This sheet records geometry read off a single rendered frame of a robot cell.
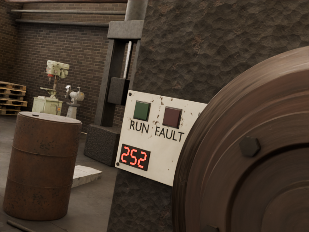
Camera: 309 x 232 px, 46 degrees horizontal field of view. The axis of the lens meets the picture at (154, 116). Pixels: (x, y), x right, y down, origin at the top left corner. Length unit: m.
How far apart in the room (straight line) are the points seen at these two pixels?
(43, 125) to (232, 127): 2.75
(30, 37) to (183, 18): 10.83
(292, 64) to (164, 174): 0.37
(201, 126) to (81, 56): 9.23
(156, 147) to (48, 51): 10.07
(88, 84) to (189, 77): 8.70
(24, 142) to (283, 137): 2.96
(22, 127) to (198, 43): 2.66
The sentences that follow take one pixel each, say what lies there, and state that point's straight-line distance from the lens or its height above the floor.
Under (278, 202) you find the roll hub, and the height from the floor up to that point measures 1.14.
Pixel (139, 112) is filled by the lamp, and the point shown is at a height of 1.20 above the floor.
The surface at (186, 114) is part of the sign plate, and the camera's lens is 0.74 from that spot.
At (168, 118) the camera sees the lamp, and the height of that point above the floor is 1.20.
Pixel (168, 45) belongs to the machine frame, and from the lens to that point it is 0.81.
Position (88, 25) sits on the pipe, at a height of 2.68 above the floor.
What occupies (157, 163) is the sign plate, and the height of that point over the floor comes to 1.10.
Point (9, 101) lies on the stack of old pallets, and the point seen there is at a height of 0.39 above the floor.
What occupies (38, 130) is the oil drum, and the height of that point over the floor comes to 0.78.
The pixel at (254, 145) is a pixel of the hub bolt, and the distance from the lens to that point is 0.44.
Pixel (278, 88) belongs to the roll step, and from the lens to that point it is 0.52.
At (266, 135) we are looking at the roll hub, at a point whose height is 1.21.
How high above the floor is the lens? 1.24
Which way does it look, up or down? 3 degrees down
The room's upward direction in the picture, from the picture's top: 10 degrees clockwise
